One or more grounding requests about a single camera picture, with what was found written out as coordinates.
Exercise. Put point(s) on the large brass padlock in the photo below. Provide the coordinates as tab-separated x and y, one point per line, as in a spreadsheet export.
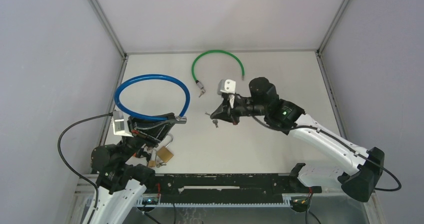
164	154

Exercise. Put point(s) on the blue lock silver keys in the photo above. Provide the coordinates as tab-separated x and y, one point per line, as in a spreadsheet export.
214	121

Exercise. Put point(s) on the orange black padlock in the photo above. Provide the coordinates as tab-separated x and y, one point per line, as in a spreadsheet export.
141	153

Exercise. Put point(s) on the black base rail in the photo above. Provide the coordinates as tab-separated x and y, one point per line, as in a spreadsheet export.
223	189

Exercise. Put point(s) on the green cable lock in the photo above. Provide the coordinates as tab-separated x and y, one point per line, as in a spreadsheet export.
215	58

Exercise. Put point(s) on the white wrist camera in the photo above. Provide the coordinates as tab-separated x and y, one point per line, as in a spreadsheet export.
226	86
119	124

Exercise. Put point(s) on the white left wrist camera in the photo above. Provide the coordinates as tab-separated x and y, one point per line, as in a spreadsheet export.
119	124

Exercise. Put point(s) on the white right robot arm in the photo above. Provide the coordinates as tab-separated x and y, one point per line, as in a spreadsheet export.
357	170

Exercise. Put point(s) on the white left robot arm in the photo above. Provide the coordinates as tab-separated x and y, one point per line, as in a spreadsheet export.
119	184

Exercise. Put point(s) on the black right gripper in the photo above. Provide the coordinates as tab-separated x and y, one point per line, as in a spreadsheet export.
225	112

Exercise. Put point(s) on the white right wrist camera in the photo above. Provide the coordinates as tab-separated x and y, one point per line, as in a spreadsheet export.
226	86

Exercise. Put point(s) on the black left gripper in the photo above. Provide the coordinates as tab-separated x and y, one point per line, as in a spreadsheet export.
150	131

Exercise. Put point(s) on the green lock silver keys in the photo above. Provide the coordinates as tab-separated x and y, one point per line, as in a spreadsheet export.
202	92

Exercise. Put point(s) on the small brass padlock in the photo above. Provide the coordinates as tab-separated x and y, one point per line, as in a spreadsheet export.
153	159

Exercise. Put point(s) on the blue cable lock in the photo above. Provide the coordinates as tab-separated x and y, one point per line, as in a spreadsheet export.
147	95

